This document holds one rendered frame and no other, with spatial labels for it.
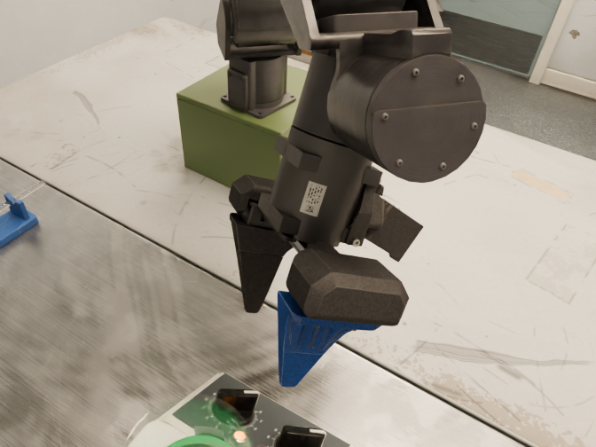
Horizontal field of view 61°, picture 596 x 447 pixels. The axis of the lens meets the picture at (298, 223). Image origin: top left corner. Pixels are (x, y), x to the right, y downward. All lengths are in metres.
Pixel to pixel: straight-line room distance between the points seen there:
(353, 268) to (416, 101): 0.09
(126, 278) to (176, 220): 0.10
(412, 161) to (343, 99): 0.05
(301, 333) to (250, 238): 0.11
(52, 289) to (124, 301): 0.08
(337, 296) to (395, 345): 0.26
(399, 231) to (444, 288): 0.22
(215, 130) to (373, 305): 0.39
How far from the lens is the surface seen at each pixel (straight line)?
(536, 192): 0.75
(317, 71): 0.31
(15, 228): 0.64
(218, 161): 0.64
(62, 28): 2.03
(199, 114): 0.62
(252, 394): 0.40
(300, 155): 0.30
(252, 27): 0.52
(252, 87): 0.57
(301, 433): 0.38
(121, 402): 0.48
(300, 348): 0.31
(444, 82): 0.24
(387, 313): 0.28
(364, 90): 0.24
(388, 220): 0.35
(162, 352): 0.50
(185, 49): 0.99
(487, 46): 3.25
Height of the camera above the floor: 1.32
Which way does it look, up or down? 44 degrees down
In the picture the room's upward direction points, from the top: 4 degrees clockwise
